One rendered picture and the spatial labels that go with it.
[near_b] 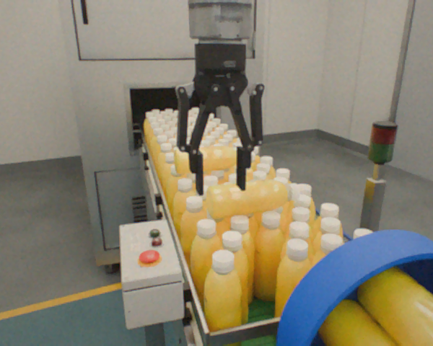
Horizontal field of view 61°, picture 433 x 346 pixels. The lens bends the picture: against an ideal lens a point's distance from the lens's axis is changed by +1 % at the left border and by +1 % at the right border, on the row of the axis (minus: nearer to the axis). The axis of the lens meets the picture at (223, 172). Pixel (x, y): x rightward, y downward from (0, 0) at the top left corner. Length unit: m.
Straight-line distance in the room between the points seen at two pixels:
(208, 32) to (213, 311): 0.47
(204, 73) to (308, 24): 5.07
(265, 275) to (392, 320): 0.41
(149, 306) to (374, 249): 0.38
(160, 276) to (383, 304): 0.34
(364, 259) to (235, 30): 0.34
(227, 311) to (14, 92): 4.11
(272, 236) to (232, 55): 0.43
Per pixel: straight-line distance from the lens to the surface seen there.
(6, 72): 4.57
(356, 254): 0.49
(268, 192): 0.79
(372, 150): 1.06
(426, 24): 4.58
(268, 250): 0.82
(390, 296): 0.50
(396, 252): 0.49
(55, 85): 4.56
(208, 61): 0.53
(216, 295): 0.68
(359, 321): 0.52
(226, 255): 0.67
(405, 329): 0.48
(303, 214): 0.83
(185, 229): 0.89
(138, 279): 0.64
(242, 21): 0.53
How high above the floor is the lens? 1.47
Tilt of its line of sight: 20 degrees down
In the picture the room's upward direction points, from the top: straight up
